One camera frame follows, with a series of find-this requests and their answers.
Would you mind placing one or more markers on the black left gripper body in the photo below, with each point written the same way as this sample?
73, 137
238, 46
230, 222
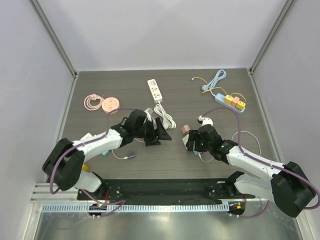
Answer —
146, 131

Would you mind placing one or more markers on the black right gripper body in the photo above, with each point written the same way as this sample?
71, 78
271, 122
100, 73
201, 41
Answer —
191, 139

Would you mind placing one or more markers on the small pink charger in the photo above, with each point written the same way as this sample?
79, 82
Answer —
185, 129

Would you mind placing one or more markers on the dark grey charger plug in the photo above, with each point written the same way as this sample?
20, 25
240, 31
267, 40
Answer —
130, 155

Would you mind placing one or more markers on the round pink power socket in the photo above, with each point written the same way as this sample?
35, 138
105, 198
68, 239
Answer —
110, 105

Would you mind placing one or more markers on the white power strip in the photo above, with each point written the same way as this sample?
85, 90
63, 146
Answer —
155, 91

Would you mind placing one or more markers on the teal charger plug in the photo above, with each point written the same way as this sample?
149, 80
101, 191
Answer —
105, 153

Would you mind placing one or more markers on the white cube plug adapter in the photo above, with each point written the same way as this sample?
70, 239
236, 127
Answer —
86, 137

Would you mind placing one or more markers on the yellow cube plug adapter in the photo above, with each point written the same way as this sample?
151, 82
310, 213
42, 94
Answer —
85, 168

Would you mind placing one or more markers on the white cube socket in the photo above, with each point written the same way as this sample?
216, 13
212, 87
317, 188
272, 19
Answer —
185, 140

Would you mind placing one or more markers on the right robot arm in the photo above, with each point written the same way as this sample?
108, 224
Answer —
285, 185

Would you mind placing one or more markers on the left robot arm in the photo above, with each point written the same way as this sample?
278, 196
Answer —
64, 164

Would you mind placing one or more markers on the yellow plug on strip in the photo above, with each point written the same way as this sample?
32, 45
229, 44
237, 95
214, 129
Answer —
228, 99

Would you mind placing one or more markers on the pink plug on strip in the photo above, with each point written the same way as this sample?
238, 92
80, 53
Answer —
234, 102

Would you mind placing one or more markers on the blue power strip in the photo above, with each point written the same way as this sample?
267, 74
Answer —
219, 98

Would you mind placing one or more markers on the yellow usb charger on strip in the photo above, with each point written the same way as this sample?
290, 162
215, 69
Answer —
240, 105

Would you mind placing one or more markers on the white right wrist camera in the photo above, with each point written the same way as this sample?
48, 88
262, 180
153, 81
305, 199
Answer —
203, 120

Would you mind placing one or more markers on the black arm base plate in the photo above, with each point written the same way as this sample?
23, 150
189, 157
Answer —
193, 191

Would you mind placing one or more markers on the slotted cable duct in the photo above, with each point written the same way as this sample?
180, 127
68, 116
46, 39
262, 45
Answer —
90, 207

